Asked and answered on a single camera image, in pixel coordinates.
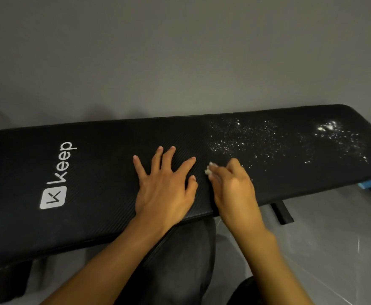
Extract black padded workout bench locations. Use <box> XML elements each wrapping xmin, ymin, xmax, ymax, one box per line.
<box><xmin>0</xmin><ymin>104</ymin><xmax>371</xmax><ymax>271</ymax></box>

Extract black bench support foot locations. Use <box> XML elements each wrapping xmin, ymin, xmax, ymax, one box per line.
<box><xmin>0</xmin><ymin>259</ymin><xmax>34</xmax><ymax>305</ymax></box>
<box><xmin>270</xmin><ymin>201</ymin><xmax>295</xmax><ymax>225</ymax></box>

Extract person's left hand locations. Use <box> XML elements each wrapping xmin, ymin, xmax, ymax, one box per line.
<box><xmin>133</xmin><ymin>146</ymin><xmax>199</xmax><ymax>230</ymax></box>

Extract scattered white powder specks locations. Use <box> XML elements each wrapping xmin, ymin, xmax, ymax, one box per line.
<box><xmin>207</xmin><ymin>117</ymin><xmax>371</xmax><ymax>171</ymax></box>

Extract person's right forearm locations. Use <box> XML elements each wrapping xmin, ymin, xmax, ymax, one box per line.
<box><xmin>233</xmin><ymin>226</ymin><xmax>315</xmax><ymax>305</ymax></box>

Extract person's left forearm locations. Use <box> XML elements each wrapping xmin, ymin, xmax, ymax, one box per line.
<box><xmin>40</xmin><ymin>216</ymin><xmax>171</xmax><ymax>305</ymax></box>

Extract person's dark trousers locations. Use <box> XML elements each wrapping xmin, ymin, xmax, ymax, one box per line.
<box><xmin>114</xmin><ymin>216</ymin><xmax>266</xmax><ymax>305</ymax></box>

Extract person's right hand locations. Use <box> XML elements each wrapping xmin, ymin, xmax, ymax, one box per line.
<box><xmin>206</xmin><ymin>158</ymin><xmax>267</xmax><ymax>236</ymax></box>

